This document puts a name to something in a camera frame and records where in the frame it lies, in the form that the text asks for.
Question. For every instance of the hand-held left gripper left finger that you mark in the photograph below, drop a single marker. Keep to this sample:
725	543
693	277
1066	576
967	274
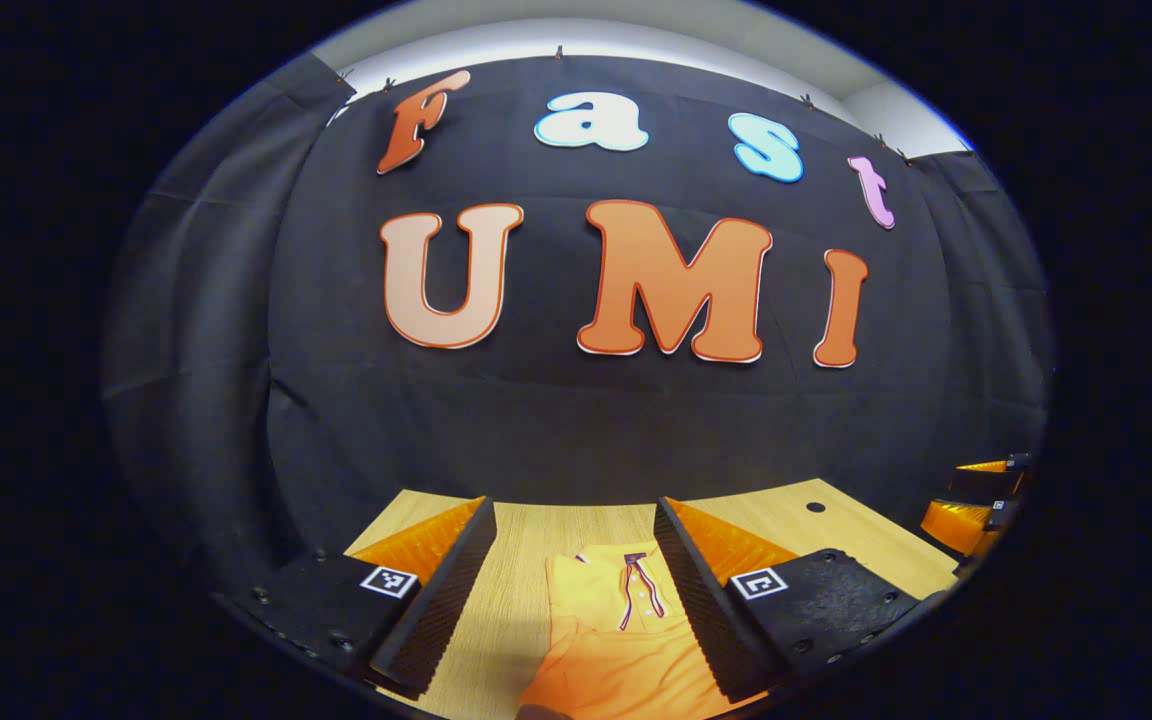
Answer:
446	600

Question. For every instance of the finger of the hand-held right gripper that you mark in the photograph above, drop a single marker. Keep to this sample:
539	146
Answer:
956	525
986	483

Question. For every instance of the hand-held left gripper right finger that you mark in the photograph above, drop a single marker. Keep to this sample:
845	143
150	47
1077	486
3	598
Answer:
696	590

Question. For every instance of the orange T-shirt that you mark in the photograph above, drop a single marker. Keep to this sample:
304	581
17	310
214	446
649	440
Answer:
616	660

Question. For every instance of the black backdrop cloth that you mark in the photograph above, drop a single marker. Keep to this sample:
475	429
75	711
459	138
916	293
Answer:
576	420

